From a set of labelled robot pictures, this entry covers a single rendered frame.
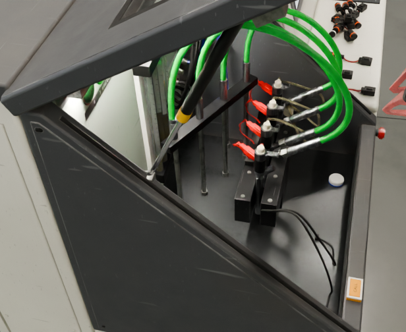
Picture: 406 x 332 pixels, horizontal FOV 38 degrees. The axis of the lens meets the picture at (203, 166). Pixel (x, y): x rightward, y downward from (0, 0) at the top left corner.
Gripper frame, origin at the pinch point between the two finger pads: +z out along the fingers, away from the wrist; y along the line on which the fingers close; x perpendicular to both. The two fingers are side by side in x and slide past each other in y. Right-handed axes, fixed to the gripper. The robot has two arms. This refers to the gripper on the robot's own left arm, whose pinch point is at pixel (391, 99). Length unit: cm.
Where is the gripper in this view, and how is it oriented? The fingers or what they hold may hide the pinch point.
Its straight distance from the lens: 114.8
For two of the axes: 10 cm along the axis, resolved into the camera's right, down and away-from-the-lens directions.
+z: -5.2, 1.8, 8.3
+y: -3.9, 8.2, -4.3
